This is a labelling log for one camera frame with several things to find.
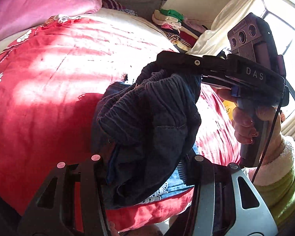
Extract blue denim pants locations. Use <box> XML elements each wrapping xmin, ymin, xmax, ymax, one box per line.
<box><xmin>91</xmin><ymin>62</ymin><xmax>201</xmax><ymax>209</ymax></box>

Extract green sleeve right forearm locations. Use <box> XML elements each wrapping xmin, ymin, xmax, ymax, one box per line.
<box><xmin>248</xmin><ymin>135</ymin><xmax>295</xmax><ymax>229</ymax></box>

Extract right hand red nails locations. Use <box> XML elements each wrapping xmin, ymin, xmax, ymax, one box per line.
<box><xmin>216</xmin><ymin>88</ymin><xmax>286</xmax><ymax>164</ymax></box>

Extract yellow box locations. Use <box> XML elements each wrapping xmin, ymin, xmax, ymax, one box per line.
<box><xmin>223</xmin><ymin>100</ymin><xmax>237</xmax><ymax>121</ymax></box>

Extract stack of folded clothes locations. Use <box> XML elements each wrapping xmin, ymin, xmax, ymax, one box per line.
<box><xmin>151</xmin><ymin>9</ymin><xmax>208</xmax><ymax>53</ymax></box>

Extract cream curtain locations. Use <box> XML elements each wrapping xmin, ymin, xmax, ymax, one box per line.
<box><xmin>187</xmin><ymin>0</ymin><xmax>256</xmax><ymax>56</ymax></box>

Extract red floral blanket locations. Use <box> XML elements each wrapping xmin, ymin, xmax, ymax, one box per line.
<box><xmin>0</xmin><ymin>14</ymin><xmax>242</xmax><ymax>233</ymax></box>

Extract striped pillow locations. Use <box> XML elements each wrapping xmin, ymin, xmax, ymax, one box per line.
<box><xmin>102</xmin><ymin>0</ymin><xmax>125</xmax><ymax>10</ymax></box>

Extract pink folded quilt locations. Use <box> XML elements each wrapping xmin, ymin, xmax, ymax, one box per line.
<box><xmin>0</xmin><ymin>0</ymin><xmax>102</xmax><ymax>41</ymax></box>

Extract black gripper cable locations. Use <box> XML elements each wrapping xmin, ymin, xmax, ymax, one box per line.
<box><xmin>251</xmin><ymin>95</ymin><xmax>286</xmax><ymax>183</ymax></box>

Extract window with black frame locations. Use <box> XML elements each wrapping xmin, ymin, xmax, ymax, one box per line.
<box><xmin>262</xmin><ymin>0</ymin><xmax>295</xmax><ymax>117</ymax></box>

